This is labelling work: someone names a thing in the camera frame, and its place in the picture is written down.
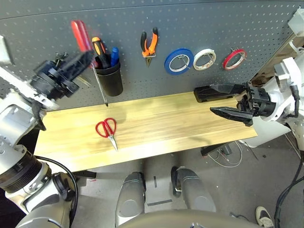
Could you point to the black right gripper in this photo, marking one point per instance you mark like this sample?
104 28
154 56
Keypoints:
259 99

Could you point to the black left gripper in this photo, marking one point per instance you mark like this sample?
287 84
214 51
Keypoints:
50 80

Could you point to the red tape roll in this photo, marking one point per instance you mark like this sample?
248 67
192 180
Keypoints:
225 64

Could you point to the orange black pliers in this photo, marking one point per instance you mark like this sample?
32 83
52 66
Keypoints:
153 42

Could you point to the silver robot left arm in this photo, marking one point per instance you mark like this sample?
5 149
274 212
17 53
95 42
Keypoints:
16 118

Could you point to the dark grey pegboard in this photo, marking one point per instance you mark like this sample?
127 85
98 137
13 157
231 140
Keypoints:
190 23

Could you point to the orange black screwdriver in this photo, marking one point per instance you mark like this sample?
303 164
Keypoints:
98 47

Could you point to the black tool case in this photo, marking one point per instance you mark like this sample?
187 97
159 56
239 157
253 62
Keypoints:
202 95

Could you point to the black tool cup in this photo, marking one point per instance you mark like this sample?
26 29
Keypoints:
111 83

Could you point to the metal peg hook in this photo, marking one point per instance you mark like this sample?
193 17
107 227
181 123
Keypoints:
210 58
184 60
234 50

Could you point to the white tape roll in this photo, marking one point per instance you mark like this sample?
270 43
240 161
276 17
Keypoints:
195 63

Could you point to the blue tape roll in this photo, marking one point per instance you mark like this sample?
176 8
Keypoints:
167 65

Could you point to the white plastic hook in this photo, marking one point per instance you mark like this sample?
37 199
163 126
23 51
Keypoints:
294 48

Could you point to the silver robot right leg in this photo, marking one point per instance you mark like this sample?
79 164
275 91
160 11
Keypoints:
194 187

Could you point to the silver robot leg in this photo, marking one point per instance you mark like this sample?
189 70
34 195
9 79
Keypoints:
130 199
194 187

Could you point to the translucent plastic bin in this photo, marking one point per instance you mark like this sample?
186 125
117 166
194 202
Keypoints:
297 23

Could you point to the black floor strip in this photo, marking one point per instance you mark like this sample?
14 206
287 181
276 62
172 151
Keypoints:
155 182

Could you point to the white black sneaker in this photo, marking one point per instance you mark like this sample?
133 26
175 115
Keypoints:
264 217

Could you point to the grey floor tape strip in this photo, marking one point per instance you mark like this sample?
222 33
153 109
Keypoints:
159 202

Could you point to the grey robot torso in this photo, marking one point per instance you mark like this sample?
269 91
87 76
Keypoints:
185 219

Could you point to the silver robot left leg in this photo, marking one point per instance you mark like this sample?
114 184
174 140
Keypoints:
130 199

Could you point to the black table bracket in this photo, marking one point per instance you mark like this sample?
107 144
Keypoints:
209 149
85 174

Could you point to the white pegboard frame post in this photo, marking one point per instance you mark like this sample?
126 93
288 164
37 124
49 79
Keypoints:
272 57

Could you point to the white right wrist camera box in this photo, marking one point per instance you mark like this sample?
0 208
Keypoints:
289 71

